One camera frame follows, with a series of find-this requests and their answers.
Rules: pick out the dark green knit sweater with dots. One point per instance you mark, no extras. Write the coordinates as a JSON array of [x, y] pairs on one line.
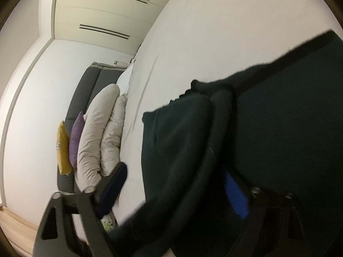
[[268, 128]]

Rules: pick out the yellow pillow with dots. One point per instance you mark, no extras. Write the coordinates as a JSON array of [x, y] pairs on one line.
[[63, 150]]

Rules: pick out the purple pillow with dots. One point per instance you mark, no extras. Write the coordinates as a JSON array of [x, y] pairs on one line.
[[76, 139]]

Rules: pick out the green patterned cloth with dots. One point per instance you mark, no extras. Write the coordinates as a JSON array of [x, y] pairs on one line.
[[107, 223]]

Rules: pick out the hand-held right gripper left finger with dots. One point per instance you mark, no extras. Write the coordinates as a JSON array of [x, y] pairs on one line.
[[115, 186]]

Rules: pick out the bed with white sheet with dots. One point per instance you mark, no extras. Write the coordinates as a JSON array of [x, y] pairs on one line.
[[214, 37]]

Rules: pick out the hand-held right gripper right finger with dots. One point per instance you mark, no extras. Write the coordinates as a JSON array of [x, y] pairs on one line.
[[237, 198]]

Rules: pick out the cream wardrobe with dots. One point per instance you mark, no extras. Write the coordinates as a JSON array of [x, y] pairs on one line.
[[107, 8]]

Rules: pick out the beige folded duvet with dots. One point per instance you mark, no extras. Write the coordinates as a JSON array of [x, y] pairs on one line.
[[93, 133]]

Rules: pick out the grey upholstered headboard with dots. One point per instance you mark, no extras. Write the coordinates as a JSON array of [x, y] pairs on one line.
[[83, 93]]

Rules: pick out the white pillow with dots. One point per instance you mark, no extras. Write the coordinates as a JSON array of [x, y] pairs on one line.
[[125, 79]]

